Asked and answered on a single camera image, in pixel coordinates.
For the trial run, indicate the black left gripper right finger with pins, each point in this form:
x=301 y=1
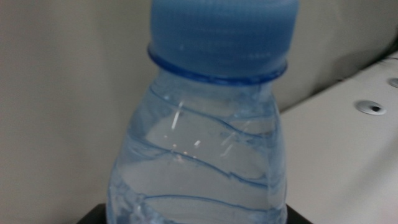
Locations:
x=293 y=217

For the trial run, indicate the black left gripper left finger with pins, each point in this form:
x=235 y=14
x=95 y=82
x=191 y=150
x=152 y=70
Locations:
x=98 y=216

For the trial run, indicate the clear water bottle blue cap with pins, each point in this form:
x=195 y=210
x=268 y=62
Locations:
x=202 y=140

